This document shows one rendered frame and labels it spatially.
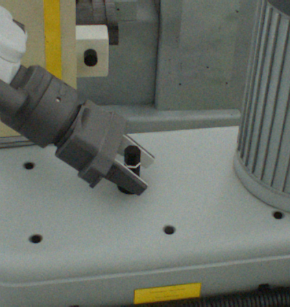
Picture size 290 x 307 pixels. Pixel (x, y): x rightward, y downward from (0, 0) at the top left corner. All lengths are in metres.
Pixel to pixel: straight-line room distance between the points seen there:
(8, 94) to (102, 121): 0.14
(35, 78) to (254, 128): 0.29
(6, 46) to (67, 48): 1.96
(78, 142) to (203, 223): 0.19
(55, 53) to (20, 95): 1.98
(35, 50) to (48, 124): 1.95
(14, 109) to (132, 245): 0.22
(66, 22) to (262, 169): 1.92
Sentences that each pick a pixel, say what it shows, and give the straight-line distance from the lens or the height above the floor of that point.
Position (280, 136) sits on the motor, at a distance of 0.92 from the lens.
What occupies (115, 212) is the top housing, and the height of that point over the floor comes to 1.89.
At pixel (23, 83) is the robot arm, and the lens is 0.91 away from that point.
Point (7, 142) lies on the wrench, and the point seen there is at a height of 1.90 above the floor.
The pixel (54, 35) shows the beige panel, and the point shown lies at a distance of 2.83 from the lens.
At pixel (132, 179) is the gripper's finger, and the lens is 0.95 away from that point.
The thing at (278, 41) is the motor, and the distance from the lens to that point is 0.87.
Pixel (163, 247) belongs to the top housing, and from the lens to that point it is 0.92.
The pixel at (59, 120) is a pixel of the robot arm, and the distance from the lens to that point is 0.91.
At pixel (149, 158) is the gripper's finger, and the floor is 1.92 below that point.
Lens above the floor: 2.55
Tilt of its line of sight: 38 degrees down
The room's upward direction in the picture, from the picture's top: 3 degrees clockwise
